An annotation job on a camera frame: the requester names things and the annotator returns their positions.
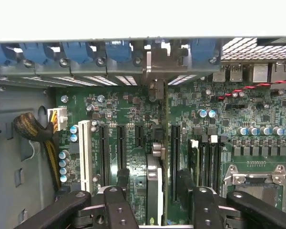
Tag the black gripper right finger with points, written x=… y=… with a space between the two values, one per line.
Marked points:
x=205 y=210

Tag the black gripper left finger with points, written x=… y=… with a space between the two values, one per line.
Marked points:
x=119 y=210

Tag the empty black RAM slot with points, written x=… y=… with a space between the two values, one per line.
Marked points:
x=203 y=162
x=211 y=164

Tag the long black expansion slot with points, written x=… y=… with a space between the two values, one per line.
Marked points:
x=176 y=155
x=104 y=155

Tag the CPU socket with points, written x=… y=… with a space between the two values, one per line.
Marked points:
x=259 y=188

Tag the medium black expansion slot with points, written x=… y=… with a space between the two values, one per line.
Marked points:
x=121 y=148

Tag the white expansion slot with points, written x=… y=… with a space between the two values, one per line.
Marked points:
x=85 y=155

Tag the short black expansion slot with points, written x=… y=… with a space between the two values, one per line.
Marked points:
x=139 y=136

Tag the white power connector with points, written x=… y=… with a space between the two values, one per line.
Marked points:
x=60 y=119

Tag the green motherboard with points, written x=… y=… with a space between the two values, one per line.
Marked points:
x=133 y=102

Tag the silver rear port block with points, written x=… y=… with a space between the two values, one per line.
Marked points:
x=236 y=74
x=260 y=74
x=219 y=75
x=279 y=76

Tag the open black PC case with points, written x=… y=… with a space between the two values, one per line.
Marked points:
x=14 y=100

